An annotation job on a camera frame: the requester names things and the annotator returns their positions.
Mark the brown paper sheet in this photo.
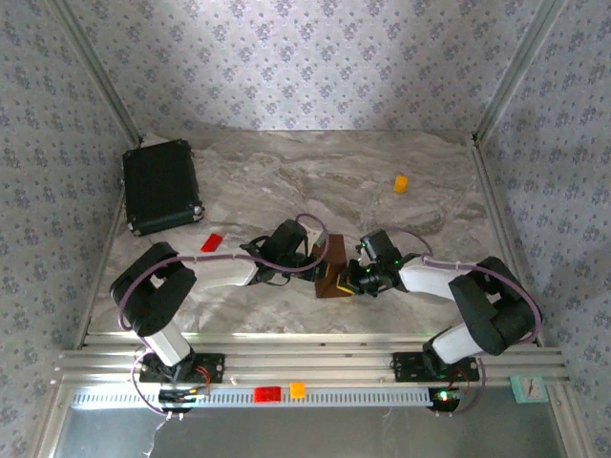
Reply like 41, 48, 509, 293
314, 233, 354, 300

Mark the grey metal sheet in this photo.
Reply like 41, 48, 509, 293
50, 404, 569, 458

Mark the teal square clock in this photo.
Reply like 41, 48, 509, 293
509, 374, 548, 406

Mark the red reflective block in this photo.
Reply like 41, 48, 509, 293
253, 385, 283, 404

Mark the black case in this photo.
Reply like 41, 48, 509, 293
121, 138, 205, 238

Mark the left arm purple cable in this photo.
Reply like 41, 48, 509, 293
116, 213, 331, 419

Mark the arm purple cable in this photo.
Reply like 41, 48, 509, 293
116, 213, 331, 419
386, 227, 544, 416

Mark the aluminium mounting rail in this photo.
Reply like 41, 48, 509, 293
52, 331, 572, 387

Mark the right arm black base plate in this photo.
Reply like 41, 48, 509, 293
391, 351, 481, 383

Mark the grey slotted cable duct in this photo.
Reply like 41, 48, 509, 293
71, 386, 433, 409

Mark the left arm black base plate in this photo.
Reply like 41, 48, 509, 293
138, 352, 225, 385

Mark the aluminium side rail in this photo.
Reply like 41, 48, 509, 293
470, 133, 545, 344
74, 190, 128, 349

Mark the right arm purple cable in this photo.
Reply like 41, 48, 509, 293
386, 227, 544, 416

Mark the aluminium corner post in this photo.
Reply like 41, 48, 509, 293
50, 0, 144, 147
474, 0, 559, 144

